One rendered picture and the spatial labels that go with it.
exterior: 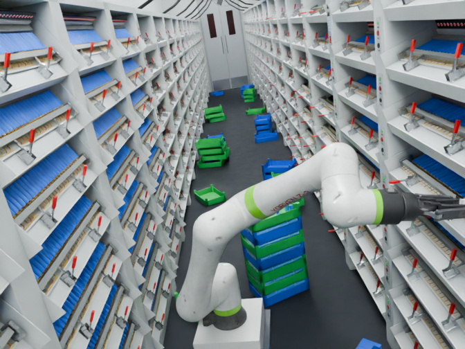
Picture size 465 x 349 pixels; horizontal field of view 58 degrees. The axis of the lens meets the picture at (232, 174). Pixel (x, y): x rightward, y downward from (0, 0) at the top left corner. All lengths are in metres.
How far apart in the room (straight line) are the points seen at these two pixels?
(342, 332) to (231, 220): 1.14
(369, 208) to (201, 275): 0.63
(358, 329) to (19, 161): 1.76
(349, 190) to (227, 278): 0.76
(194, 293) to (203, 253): 0.22
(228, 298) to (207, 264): 0.36
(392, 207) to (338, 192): 0.14
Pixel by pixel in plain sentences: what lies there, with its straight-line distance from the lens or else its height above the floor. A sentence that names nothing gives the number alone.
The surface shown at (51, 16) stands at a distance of 1.60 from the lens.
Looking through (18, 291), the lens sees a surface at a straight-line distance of 1.10.
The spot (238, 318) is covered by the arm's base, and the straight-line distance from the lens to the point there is 1.80.
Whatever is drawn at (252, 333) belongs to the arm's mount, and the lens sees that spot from 1.77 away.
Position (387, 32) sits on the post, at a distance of 1.61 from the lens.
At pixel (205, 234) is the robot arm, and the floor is 0.93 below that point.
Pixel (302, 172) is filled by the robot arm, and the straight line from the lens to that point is 1.19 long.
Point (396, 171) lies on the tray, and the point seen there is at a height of 0.91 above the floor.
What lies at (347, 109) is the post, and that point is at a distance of 2.34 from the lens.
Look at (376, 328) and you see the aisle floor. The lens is 2.33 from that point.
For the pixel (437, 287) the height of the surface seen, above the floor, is 0.53.
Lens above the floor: 1.53
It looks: 20 degrees down
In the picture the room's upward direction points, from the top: 10 degrees counter-clockwise
